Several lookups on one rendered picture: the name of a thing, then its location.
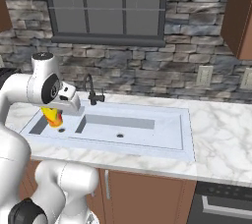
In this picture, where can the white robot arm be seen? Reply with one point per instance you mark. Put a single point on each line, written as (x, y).
(19, 87)

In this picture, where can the pale grey double sink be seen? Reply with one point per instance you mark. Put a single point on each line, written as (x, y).
(147, 136)

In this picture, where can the brown wall cupboard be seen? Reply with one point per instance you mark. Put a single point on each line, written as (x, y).
(238, 15)
(4, 11)

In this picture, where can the pale wall socket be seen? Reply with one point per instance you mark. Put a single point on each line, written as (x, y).
(247, 78)
(204, 76)

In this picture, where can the grey framed window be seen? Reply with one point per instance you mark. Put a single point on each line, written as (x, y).
(105, 8)

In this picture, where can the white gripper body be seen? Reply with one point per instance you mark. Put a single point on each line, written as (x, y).
(67, 105)

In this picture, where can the black tap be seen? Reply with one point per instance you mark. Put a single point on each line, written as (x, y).
(92, 96)

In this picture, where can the black dishwasher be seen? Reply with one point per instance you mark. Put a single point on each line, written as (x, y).
(223, 205)

